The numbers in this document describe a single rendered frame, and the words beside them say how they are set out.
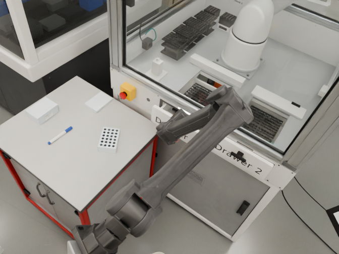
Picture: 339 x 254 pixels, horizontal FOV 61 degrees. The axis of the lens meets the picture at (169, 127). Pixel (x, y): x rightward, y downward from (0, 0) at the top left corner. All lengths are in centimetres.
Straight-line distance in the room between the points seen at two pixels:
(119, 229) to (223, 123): 35
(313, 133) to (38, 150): 117
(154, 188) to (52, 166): 79
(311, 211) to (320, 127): 142
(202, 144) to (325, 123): 55
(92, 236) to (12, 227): 149
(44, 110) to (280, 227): 173
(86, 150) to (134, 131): 26
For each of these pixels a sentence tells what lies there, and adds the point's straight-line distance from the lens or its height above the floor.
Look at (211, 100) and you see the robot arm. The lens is 81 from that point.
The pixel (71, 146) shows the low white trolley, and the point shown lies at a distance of 146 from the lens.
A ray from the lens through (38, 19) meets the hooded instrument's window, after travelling 164.
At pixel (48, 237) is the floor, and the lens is 210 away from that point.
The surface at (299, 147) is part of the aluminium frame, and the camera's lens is 122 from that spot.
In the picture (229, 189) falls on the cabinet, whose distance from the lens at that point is 164.
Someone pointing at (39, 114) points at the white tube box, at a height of 81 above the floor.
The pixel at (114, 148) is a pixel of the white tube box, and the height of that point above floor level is 80.
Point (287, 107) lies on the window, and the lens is 114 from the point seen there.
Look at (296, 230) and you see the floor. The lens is 235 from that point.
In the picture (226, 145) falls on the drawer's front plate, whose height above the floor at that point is 90.
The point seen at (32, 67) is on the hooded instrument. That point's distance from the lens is 169.
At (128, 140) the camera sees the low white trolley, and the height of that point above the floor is 76.
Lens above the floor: 192
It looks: 49 degrees down
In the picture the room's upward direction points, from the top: 10 degrees clockwise
